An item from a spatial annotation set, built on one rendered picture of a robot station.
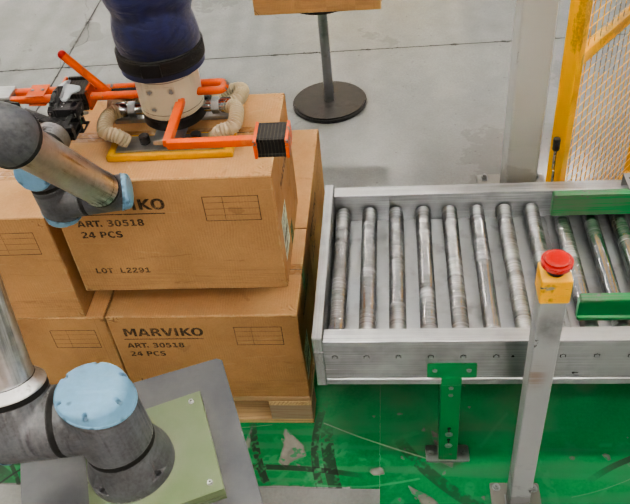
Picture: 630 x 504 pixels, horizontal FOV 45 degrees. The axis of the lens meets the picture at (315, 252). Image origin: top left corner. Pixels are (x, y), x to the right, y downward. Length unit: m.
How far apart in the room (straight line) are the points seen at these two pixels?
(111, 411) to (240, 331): 0.89
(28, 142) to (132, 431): 0.60
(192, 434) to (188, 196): 0.62
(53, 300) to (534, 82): 1.94
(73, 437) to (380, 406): 1.38
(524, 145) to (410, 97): 1.11
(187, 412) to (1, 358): 0.46
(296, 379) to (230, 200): 0.76
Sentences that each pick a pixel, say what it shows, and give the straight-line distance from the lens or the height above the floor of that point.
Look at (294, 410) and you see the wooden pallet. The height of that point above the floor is 0.07.
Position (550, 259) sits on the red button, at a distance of 1.74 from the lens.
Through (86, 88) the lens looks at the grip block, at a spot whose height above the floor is 1.23.
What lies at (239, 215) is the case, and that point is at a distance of 2.05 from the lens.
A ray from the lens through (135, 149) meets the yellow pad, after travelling 2.11.
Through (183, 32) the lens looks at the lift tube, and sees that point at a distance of 1.97.
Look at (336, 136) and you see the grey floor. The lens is 3.99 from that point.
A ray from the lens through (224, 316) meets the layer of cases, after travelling 2.34.
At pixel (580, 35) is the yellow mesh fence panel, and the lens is 2.48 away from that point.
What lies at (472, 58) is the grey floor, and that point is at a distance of 4.63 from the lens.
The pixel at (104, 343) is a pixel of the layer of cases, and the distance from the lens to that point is 2.55.
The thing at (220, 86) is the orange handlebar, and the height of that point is 1.21.
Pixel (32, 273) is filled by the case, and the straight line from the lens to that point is 2.40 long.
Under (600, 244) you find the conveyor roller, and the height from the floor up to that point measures 0.55.
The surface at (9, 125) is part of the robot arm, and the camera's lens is 1.45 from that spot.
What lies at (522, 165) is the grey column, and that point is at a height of 0.23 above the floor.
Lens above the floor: 2.21
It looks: 42 degrees down
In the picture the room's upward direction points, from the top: 7 degrees counter-clockwise
